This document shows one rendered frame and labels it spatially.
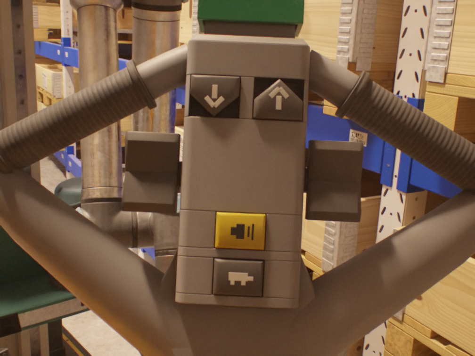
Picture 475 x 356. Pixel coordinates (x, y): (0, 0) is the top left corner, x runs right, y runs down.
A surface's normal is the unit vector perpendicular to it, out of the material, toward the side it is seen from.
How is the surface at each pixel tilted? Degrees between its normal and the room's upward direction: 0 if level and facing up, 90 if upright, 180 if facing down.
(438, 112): 90
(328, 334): 79
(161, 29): 100
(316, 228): 90
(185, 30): 90
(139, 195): 57
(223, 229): 74
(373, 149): 90
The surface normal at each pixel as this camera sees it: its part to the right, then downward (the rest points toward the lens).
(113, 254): 0.26, -0.35
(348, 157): -0.02, 0.27
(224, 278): 0.00, -0.02
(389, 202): -0.88, 0.09
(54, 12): 0.47, 0.25
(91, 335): 0.04, -0.96
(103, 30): 0.52, -0.11
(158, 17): 0.18, 0.42
